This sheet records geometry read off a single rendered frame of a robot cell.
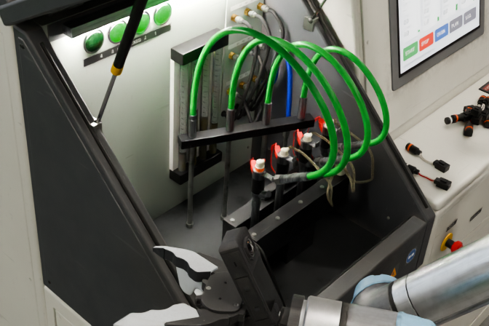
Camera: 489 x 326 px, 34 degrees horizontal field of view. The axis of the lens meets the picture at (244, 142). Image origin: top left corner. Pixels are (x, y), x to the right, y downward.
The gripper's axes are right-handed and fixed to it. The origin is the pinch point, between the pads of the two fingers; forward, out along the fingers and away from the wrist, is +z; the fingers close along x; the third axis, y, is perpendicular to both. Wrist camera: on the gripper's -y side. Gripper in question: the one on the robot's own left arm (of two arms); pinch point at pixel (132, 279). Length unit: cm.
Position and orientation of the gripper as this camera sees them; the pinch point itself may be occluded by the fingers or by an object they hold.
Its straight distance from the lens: 95.8
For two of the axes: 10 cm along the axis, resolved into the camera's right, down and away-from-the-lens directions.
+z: -9.8, -1.7, 1.3
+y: -0.9, 8.8, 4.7
